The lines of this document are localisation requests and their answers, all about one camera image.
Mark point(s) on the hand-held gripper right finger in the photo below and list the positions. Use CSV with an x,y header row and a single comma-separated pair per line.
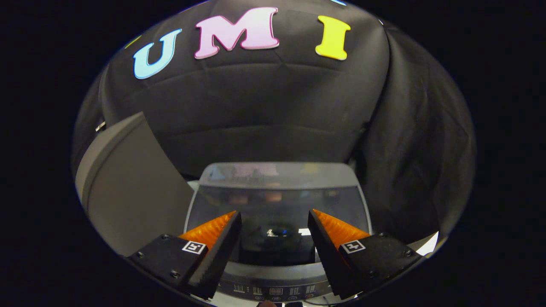
x,y
328,256

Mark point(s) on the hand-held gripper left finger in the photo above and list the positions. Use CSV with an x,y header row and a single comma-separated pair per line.
x,y
219,256

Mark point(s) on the grey washing machine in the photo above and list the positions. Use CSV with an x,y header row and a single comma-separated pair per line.
x,y
273,273

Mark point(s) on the black backdrop cloth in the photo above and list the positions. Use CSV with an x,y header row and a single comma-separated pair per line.
x,y
264,106

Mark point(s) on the silver clip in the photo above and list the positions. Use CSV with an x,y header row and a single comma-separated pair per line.
x,y
100,126

